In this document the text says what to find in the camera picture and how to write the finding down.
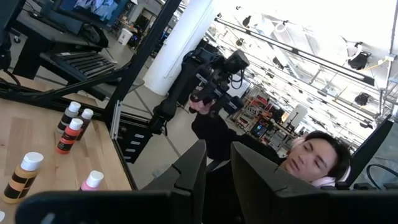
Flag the white waste bin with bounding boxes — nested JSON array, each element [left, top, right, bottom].
[[117, 27, 134, 46]]

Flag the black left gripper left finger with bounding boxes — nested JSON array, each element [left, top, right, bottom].
[[140, 139, 208, 224]]

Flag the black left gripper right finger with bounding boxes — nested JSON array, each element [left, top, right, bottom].
[[231, 141, 329, 224]]

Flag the small pink paint bottle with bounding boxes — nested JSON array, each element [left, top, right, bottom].
[[79, 170, 104, 192]]

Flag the white headphones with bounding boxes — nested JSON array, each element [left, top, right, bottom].
[[290, 136, 352, 189]]

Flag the small ochre paint bottle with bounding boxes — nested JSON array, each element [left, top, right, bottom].
[[2, 151, 44, 205]]

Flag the black desk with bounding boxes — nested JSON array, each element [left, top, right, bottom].
[[12, 7, 147, 103]]

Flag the person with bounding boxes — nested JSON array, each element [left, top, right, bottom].
[[190, 113, 354, 224]]

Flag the small orange-red paint bottle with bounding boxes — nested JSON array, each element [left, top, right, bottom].
[[55, 118, 84, 156]]

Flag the black ceiling spotlight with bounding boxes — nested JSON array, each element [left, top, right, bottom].
[[347, 51, 373, 71], [354, 92, 371, 106]]

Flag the black keyboard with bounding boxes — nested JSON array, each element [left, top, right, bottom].
[[49, 51, 118, 78]]

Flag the computer monitor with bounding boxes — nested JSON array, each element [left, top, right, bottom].
[[40, 0, 130, 35]]

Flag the white round column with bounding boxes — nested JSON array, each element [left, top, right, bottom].
[[142, 0, 218, 96]]

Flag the small grey paint bottle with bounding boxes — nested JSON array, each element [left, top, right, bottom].
[[55, 101, 82, 134]]

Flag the small dark brown paint bottle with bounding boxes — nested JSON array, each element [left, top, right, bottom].
[[76, 108, 95, 141]]

